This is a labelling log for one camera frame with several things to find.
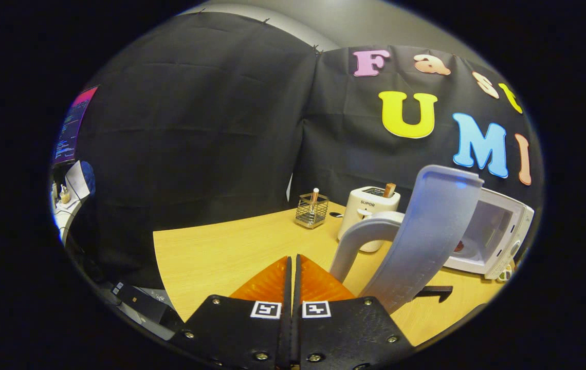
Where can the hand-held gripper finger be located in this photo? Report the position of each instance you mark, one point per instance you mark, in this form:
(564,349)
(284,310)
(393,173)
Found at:
(298,329)
(288,329)

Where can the white toaster oven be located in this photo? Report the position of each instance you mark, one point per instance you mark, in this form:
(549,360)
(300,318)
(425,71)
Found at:
(426,231)

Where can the brown meat piece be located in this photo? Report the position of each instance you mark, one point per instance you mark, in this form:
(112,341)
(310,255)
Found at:
(460,246)

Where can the white bread toaster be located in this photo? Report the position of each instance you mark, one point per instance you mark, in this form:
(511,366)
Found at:
(360,210)

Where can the black box device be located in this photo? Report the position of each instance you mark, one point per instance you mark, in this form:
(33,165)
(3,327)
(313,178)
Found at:
(139,300)

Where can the bread slice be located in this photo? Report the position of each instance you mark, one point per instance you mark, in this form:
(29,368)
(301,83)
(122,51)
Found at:
(389,190)

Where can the black backdrop cloth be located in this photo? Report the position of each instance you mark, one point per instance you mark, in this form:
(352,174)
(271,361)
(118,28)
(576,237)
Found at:
(195,128)

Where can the white paper sheet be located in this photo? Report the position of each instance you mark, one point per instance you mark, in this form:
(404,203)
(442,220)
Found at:
(76,180)

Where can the computer monitor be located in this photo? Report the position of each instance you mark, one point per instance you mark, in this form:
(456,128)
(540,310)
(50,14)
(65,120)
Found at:
(72,128)

